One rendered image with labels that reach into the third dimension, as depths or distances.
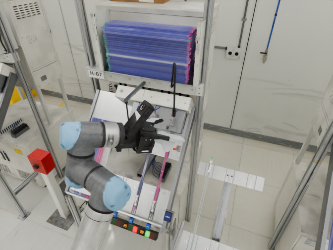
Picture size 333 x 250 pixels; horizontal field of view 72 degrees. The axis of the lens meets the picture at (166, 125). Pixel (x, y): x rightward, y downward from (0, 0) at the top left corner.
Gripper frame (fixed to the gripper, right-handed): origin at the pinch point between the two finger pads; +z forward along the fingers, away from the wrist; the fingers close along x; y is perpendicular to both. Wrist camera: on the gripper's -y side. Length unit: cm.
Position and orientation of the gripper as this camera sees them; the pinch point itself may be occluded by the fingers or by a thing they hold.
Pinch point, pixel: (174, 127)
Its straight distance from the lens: 77.8
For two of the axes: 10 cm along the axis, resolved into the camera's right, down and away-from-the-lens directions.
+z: 8.5, 0.0, 5.2
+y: -2.4, 9.0, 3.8
